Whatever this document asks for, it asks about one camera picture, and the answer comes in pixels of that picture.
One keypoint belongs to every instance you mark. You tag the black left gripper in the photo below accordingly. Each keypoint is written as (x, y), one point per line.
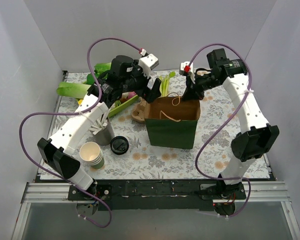
(145, 87)

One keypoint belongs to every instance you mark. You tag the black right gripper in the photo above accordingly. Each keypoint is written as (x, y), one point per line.
(194, 87)

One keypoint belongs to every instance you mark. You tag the brown cardboard cup carrier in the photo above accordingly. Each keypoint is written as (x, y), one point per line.
(138, 112)

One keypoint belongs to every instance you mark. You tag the green paper bag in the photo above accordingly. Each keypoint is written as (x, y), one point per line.
(171, 122)

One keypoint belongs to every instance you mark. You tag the stack of green paper cups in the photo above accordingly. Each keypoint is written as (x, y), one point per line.
(92, 154)

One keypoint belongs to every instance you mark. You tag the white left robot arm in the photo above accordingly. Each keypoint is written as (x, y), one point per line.
(58, 149)

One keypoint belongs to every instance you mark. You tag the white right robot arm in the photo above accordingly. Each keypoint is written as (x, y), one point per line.
(256, 136)

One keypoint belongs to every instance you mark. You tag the celery stalk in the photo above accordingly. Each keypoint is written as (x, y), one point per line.
(165, 81)

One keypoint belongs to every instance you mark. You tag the purple onion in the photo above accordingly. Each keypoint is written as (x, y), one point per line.
(131, 95)

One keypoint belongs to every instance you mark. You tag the green vegetable tray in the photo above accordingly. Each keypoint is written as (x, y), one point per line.
(122, 106)

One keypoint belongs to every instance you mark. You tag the green bok choy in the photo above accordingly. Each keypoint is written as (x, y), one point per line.
(90, 80)

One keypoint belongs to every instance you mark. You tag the grey straw holder cup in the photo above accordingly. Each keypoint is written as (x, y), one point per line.
(103, 137)

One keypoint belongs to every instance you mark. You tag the floral table mat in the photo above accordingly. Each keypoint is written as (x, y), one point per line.
(210, 154)

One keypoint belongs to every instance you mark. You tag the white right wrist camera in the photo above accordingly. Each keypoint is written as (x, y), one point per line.
(186, 69)

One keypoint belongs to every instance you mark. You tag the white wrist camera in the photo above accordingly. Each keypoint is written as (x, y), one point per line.
(186, 69)
(148, 63)

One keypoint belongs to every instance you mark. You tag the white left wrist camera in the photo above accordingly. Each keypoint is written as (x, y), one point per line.
(148, 63)

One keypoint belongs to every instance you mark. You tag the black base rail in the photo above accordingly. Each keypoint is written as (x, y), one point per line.
(164, 194)

